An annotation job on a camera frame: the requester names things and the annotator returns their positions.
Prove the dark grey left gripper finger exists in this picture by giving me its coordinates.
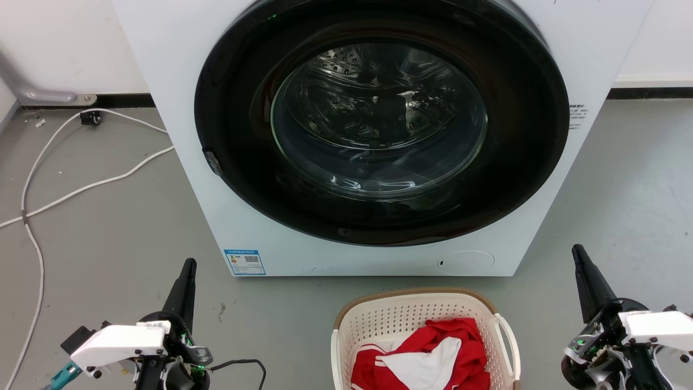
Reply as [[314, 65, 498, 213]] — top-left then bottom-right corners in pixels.
[[161, 258, 197, 334]]

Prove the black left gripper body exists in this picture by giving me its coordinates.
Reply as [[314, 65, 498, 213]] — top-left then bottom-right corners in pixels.
[[134, 311, 213, 390]]

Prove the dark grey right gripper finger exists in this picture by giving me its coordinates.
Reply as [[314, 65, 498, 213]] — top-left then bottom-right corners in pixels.
[[572, 244, 618, 324]]

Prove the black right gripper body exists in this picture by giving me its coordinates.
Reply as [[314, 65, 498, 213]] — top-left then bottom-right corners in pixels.
[[561, 297, 677, 390]]

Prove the cream perforated plastic laundry basket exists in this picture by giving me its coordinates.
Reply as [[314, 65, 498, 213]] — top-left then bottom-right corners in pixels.
[[331, 287, 522, 390]]

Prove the blue energy label sticker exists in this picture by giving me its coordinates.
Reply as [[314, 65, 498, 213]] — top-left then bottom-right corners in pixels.
[[224, 249, 267, 276]]

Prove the round white filter cover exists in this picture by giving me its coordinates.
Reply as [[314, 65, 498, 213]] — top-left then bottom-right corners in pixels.
[[437, 250, 495, 276]]

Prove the red and white garment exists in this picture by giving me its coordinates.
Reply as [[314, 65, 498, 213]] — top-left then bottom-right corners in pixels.
[[350, 317, 491, 390]]

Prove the white front-load washing machine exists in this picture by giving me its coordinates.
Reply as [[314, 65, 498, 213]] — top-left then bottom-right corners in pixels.
[[111, 0, 657, 277]]

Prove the black round glass washer door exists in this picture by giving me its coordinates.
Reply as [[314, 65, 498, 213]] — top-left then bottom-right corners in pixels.
[[194, 0, 571, 247]]

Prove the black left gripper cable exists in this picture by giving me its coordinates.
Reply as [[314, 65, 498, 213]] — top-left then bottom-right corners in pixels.
[[208, 359, 267, 390]]

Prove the long white floor cable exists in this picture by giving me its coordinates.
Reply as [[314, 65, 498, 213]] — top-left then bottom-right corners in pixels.
[[3, 108, 168, 390]]

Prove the grey wall pipe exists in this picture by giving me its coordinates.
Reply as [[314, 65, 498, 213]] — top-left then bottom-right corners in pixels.
[[0, 50, 99, 107]]

